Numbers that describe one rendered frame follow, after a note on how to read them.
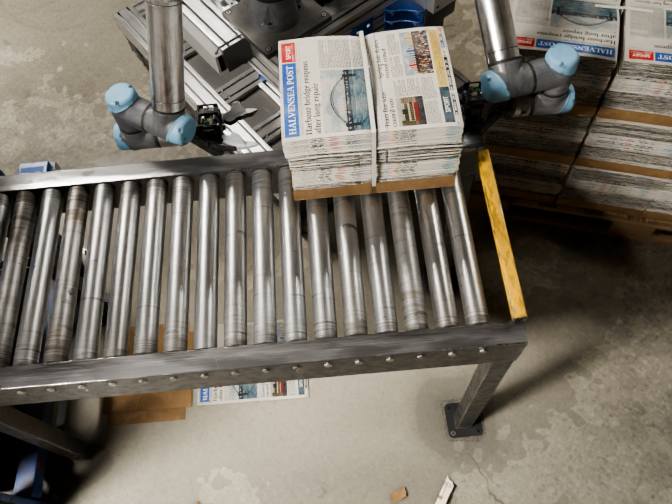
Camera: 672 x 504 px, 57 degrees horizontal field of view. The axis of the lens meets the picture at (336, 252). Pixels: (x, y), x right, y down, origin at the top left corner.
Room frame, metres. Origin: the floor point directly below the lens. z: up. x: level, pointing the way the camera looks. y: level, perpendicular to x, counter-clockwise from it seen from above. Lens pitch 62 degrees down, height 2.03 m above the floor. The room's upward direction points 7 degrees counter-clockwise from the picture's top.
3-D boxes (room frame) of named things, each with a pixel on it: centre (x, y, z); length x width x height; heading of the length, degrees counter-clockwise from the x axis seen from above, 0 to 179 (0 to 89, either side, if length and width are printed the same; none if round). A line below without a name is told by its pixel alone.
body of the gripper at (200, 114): (1.06, 0.31, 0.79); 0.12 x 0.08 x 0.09; 89
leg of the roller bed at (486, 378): (0.41, -0.34, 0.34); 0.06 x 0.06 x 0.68; 88
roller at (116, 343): (0.69, 0.49, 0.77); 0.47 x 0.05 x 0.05; 178
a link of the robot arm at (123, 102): (1.06, 0.45, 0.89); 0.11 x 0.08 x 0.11; 57
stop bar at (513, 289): (0.65, -0.37, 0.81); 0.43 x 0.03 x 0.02; 178
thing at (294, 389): (0.69, 0.33, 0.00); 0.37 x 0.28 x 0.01; 88
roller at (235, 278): (0.68, 0.23, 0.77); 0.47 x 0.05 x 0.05; 178
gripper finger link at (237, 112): (1.11, 0.21, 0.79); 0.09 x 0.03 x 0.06; 115
